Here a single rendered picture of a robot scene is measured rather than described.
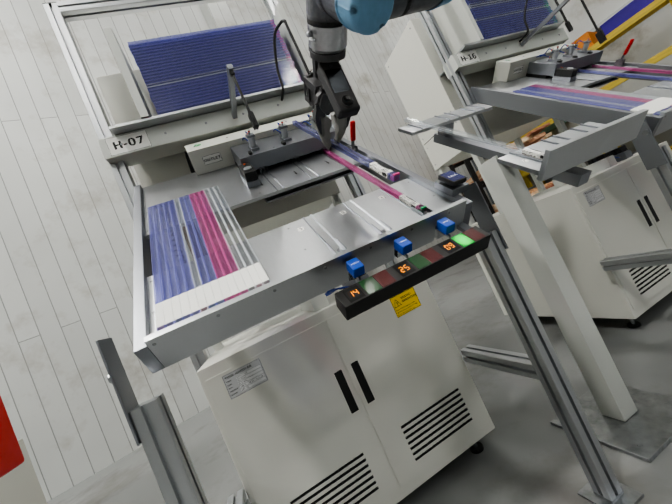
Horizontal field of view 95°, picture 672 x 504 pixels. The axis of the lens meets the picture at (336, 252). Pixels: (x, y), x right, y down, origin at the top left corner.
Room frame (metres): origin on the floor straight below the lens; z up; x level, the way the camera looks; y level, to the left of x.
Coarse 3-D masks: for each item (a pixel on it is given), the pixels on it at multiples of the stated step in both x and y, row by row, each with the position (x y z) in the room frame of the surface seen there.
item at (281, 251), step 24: (384, 192) 0.78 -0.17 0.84; (408, 192) 0.76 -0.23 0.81; (432, 192) 0.75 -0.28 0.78; (312, 216) 0.72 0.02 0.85; (336, 216) 0.72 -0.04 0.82; (360, 216) 0.70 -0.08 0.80; (384, 216) 0.69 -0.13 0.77; (408, 216) 0.68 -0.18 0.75; (264, 240) 0.67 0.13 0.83; (288, 240) 0.66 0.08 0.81; (312, 240) 0.65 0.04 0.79; (336, 240) 0.64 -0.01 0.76; (360, 240) 0.64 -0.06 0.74; (264, 264) 0.61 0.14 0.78; (288, 264) 0.60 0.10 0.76
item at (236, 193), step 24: (288, 168) 0.96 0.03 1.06; (312, 168) 0.94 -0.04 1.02; (336, 168) 0.92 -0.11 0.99; (144, 192) 0.94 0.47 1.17; (168, 192) 0.92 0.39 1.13; (192, 192) 0.90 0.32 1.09; (240, 192) 0.87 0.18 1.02; (264, 192) 0.85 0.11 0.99; (288, 192) 0.92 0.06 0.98; (144, 216) 0.82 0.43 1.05
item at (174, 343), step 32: (416, 224) 0.63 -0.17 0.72; (352, 256) 0.59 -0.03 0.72; (384, 256) 0.63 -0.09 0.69; (256, 288) 0.53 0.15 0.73; (288, 288) 0.55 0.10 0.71; (320, 288) 0.59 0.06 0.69; (192, 320) 0.49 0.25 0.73; (224, 320) 0.52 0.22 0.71; (256, 320) 0.56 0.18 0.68; (160, 352) 0.49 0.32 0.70; (192, 352) 0.52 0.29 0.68
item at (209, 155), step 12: (288, 120) 1.08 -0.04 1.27; (300, 120) 1.07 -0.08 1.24; (240, 132) 1.04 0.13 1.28; (252, 132) 1.02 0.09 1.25; (264, 132) 1.02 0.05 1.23; (276, 132) 1.04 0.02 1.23; (192, 144) 1.00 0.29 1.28; (204, 144) 0.98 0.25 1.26; (216, 144) 0.97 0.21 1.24; (228, 144) 0.99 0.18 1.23; (192, 156) 0.95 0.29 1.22; (204, 156) 0.97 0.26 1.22; (216, 156) 0.99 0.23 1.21; (228, 156) 1.01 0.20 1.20; (204, 168) 0.99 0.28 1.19; (216, 168) 1.01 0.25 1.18
